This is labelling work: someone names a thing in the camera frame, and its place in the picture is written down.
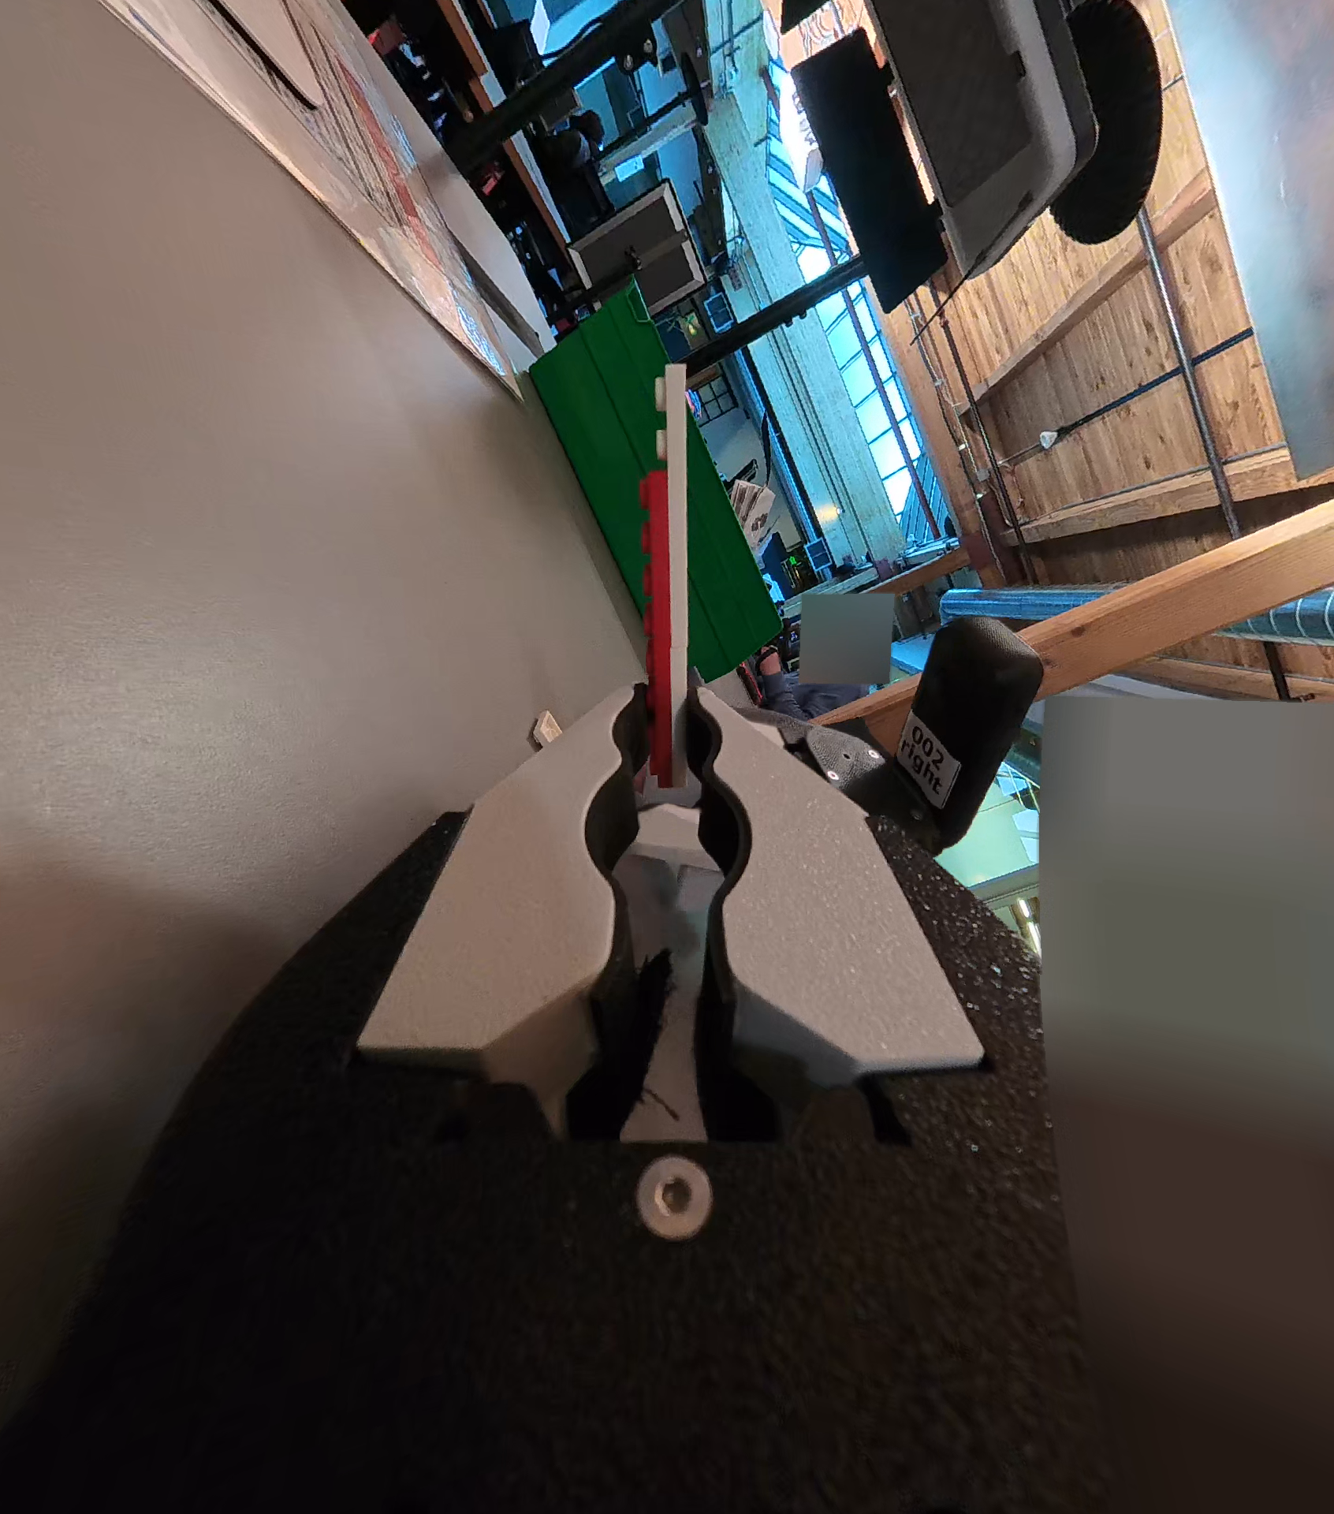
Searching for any printed plastic bag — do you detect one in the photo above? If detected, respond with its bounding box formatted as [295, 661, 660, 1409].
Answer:
[99, 0, 529, 398]

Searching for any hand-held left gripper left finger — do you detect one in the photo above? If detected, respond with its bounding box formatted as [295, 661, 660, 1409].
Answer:
[357, 683, 645, 1140]

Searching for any green plastic bin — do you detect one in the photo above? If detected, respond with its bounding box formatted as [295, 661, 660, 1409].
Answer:
[527, 290, 785, 685]

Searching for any black metal pole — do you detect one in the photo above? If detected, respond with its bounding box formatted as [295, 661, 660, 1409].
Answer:
[685, 253, 873, 371]

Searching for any grey panel device with black disc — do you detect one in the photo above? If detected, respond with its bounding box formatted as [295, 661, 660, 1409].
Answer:
[792, 0, 1166, 312]

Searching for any rectangular sheet metal duct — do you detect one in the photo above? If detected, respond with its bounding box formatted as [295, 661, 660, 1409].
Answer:
[1164, 0, 1334, 481]

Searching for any spiral metal duct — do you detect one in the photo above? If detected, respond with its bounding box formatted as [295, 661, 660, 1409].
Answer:
[940, 573, 1334, 678]

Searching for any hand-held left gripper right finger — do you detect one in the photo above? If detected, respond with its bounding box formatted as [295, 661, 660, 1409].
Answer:
[682, 686, 989, 1087]

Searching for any red and white lego plate assembly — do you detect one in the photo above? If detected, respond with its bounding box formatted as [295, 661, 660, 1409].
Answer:
[637, 365, 695, 791]

